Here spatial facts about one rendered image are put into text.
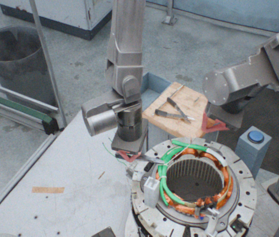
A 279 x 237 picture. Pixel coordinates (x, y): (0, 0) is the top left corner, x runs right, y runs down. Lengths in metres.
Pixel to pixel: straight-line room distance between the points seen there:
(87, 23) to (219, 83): 2.69
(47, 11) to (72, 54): 0.47
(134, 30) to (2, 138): 2.04
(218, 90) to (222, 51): 2.63
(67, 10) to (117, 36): 2.57
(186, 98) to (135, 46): 0.53
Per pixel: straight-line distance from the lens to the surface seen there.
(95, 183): 1.34
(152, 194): 0.86
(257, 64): 0.60
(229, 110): 0.68
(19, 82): 2.41
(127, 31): 0.70
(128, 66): 0.71
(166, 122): 1.12
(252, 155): 1.18
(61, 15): 3.34
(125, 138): 0.81
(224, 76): 0.57
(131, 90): 0.71
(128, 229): 1.22
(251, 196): 0.97
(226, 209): 0.93
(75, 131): 1.50
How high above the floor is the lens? 1.91
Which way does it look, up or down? 48 degrees down
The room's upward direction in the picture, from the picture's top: 1 degrees counter-clockwise
